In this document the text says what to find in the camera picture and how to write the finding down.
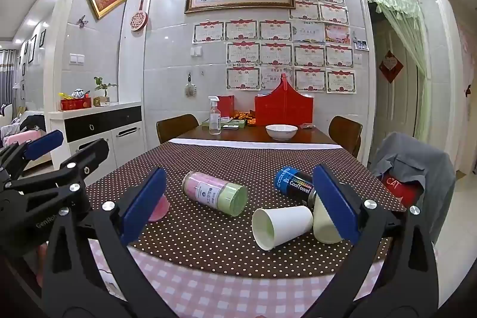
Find round red wall ornament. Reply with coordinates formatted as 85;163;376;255
129;0;149;32

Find black and blue canister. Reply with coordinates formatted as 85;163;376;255
274;166;318;209

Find pink checkered tablecloth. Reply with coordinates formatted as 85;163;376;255
89;239;391;318

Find clear spray bottle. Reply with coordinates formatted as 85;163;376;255
208;95;222;135

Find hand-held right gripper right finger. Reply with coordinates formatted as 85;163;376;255
309;165;441;318

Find orange snack packets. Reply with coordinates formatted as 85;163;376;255
233;110;258;127

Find small potted plant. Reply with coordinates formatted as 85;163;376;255
93;76;117;106

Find pink and green canister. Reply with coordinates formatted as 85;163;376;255
182;171;249;217

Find green sheer curtain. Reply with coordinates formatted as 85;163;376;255
361;0;430;142

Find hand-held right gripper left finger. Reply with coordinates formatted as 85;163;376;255
40;166;167;318

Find white bowl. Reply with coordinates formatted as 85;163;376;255
265;124;299;141

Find red box with trinkets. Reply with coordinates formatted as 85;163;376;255
59;89;92;111

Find small red box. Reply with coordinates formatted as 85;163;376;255
216;95;235;117

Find white sideboard cabinet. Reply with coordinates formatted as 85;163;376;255
48;101;144;170

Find red diamond door decoration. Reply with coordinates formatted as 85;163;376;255
379;50;404;84

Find brown wooden chair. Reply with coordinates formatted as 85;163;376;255
156;113;200;145
328;116;363;159

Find green flat box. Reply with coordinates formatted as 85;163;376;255
202;118;247;129

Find group of wall certificates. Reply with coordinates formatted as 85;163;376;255
191;0;357;94

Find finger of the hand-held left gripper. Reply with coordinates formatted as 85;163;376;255
5;138;110;210
0;129;65;179

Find grey jacket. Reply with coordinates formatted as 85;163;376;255
371;132;456;246

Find brown polka dot tablecloth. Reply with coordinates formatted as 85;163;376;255
84;139;407;279

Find white paper cup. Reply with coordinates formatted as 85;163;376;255
312;198;345;244
251;205;314;252

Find hanging wall brush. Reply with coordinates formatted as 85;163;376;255
183;72;198;96

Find red garment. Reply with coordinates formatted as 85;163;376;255
380;174;426;209

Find red gift basket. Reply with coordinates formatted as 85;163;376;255
254;73;314;126

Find sofa with cushions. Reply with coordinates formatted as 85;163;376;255
0;104;48;149

